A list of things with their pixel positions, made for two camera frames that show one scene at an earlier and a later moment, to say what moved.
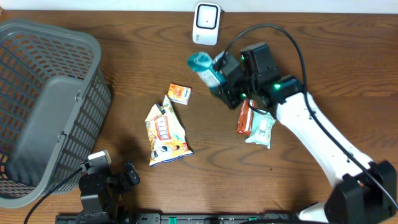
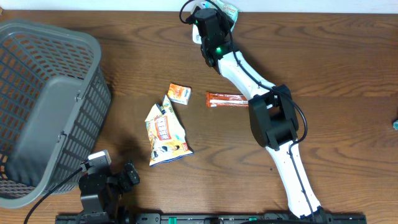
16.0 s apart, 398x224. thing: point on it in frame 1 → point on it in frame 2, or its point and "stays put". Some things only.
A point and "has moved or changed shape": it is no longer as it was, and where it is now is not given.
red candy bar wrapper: x=245 y=117 → x=216 y=100
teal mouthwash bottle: x=201 y=62 → x=395 y=125
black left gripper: x=125 y=182 stays put
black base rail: x=190 y=218 stays put
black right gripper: x=227 y=94 → x=222 y=22
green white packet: x=261 y=128 has moved or changed shape
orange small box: x=179 y=94 stays put
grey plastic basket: x=55 y=107 stays put
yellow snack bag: x=168 y=137 stays put
